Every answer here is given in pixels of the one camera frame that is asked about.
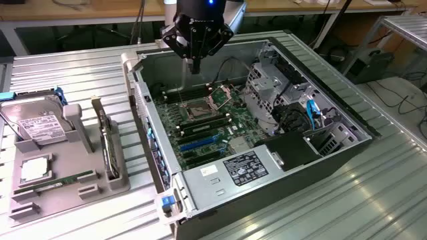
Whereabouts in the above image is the metal slat table frame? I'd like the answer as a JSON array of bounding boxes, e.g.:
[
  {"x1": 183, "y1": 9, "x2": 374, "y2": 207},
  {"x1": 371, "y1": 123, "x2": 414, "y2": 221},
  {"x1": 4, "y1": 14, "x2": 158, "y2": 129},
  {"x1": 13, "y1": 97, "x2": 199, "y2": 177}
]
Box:
[{"x1": 339, "y1": 15, "x2": 427, "y2": 76}]

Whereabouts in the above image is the grey power supply unit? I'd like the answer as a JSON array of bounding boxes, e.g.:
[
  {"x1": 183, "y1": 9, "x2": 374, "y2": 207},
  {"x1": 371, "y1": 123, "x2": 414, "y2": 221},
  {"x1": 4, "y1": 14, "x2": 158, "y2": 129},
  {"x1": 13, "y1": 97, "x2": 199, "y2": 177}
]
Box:
[{"x1": 182, "y1": 146, "x2": 284, "y2": 211}]

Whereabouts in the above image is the grey parts rack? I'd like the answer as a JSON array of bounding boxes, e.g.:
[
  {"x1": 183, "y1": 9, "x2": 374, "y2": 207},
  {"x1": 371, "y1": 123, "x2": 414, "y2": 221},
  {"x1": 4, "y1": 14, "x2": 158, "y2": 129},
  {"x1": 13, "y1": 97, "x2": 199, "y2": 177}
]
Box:
[{"x1": 7, "y1": 104, "x2": 131, "y2": 228}]

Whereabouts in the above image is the metal disk bay cage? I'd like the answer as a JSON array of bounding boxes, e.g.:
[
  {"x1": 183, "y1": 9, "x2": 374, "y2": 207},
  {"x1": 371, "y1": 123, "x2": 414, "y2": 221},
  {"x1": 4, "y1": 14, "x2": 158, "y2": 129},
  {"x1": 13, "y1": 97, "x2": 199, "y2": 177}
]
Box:
[{"x1": 244, "y1": 62, "x2": 315, "y2": 133}]

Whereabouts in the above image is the green RAM stick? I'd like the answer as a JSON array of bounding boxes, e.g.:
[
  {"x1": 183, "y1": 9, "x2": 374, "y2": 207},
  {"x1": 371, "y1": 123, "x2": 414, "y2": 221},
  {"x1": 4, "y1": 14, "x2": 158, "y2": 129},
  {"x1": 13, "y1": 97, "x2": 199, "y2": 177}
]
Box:
[{"x1": 12, "y1": 170, "x2": 95, "y2": 195}]

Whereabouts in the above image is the silver hard disk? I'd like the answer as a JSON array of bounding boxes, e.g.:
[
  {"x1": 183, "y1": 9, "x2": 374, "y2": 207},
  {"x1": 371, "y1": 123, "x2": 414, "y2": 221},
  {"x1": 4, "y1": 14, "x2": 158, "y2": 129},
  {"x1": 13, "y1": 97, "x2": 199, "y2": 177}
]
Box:
[{"x1": 0, "y1": 96, "x2": 75, "y2": 146}]

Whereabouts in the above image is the dark graphics card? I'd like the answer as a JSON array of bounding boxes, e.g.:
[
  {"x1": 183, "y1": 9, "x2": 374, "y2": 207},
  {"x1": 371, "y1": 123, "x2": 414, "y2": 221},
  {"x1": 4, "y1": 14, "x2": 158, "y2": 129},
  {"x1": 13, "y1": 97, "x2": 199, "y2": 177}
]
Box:
[{"x1": 90, "y1": 94, "x2": 122, "y2": 180}]

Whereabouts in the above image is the black looped wire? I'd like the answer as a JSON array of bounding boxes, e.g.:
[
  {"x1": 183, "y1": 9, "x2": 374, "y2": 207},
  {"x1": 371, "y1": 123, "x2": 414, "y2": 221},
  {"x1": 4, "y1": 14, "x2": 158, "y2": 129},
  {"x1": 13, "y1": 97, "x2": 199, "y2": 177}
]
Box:
[{"x1": 215, "y1": 57, "x2": 250, "y2": 83}]

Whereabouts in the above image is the blue expansion slot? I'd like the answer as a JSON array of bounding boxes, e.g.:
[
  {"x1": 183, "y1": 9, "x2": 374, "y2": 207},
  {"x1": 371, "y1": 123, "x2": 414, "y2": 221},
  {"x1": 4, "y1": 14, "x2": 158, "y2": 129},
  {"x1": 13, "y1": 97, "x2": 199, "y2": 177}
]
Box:
[{"x1": 179, "y1": 138, "x2": 218, "y2": 152}]

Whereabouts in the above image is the black RAM slot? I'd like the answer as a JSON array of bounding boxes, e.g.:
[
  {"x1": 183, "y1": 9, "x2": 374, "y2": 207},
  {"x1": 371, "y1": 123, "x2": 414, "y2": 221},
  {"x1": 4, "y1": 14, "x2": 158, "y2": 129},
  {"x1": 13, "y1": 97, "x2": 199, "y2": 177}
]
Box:
[{"x1": 163, "y1": 86, "x2": 210, "y2": 105}]

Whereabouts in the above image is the hanging black cable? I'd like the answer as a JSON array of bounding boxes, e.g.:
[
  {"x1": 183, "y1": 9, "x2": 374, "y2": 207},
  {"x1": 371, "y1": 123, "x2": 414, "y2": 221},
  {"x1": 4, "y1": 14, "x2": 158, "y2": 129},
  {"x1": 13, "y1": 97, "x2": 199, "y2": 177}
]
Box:
[{"x1": 131, "y1": 0, "x2": 148, "y2": 45}]

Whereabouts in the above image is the silver chipset heatsink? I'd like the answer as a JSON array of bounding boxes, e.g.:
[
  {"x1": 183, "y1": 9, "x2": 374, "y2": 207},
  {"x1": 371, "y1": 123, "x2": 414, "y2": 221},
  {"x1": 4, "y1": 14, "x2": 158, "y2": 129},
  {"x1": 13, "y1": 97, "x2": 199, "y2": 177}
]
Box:
[{"x1": 230, "y1": 139, "x2": 251, "y2": 155}]

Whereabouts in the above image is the installed black RAM stick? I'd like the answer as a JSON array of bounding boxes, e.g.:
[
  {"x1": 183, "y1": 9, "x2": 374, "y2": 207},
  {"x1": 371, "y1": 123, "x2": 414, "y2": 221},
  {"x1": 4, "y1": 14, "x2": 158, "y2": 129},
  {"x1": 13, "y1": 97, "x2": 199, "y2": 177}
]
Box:
[{"x1": 182, "y1": 121, "x2": 232, "y2": 136}]

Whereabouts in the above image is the black floor cable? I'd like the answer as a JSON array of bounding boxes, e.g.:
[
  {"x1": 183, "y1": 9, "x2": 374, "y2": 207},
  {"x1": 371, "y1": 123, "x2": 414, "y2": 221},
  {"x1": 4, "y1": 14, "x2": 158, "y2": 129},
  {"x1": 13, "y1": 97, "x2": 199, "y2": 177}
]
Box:
[{"x1": 366, "y1": 72, "x2": 427, "y2": 118}]

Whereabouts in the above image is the blue wire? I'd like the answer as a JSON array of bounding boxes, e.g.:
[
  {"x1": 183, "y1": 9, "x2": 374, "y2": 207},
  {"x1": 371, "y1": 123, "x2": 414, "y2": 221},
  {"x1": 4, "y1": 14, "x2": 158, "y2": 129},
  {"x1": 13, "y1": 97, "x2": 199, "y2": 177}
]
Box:
[{"x1": 306, "y1": 99, "x2": 323, "y2": 131}]

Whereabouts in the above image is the silver CPU chip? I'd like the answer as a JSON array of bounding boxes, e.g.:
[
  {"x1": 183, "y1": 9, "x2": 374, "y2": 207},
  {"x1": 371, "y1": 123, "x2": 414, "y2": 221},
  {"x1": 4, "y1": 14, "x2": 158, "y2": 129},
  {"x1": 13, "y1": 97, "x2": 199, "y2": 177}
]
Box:
[{"x1": 19, "y1": 158, "x2": 51, "y2": 183}]

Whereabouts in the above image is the wooden desk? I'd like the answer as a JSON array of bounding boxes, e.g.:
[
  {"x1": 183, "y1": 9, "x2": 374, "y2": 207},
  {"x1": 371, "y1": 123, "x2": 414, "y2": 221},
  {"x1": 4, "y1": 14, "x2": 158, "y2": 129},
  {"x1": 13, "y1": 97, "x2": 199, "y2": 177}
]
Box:
[{"x1": 0, "y1": 0, "x2": 418, "y2": 22}]

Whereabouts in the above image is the open black PC case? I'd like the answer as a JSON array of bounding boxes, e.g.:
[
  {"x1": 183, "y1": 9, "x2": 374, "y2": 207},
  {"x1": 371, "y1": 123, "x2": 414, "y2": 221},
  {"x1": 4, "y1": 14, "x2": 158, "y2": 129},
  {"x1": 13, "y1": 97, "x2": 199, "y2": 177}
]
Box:
[{"x1": 120, "y1": 29, "x2": 383, "y2": 240}]

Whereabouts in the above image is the black box on floor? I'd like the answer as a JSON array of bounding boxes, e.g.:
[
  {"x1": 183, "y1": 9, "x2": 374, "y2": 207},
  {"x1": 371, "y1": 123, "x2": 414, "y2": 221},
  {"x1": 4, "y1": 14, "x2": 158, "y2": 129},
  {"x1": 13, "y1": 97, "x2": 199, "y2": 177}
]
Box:
[{"x1": 348, "y1": 49, "x2": 395, "y2": 85}]

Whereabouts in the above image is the blue disk caddy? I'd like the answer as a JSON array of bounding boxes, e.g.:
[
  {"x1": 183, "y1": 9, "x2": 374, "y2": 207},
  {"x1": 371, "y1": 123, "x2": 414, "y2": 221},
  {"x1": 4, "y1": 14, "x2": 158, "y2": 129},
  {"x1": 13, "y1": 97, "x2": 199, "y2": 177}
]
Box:
[{"x1": 0, "y1": 86, "x2": 70, "y2": 106}]

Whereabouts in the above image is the metal socket cover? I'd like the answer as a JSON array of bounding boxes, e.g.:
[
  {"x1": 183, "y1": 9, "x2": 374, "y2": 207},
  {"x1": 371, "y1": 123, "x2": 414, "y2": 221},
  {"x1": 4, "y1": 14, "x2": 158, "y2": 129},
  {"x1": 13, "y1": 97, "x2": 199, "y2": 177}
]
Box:
[{"x1": 206, "y1": 84, "x2": 235, "y2": 111}]

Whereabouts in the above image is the green motherboard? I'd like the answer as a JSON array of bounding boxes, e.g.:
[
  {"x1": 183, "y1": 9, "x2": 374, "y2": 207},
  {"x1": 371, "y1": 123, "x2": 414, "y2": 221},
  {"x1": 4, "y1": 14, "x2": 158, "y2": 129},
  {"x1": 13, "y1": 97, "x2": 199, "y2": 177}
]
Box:
[{"x1": 155, "y1": 83, "x2": 268, "y2": 171}]

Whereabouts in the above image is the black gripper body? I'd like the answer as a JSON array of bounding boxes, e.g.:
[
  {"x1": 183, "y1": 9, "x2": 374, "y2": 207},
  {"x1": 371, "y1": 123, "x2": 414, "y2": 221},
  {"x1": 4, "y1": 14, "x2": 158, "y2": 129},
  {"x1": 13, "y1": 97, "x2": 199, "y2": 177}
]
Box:
[{"x1": 172, "y1": 0, "x2": 231, "y2": 35}]

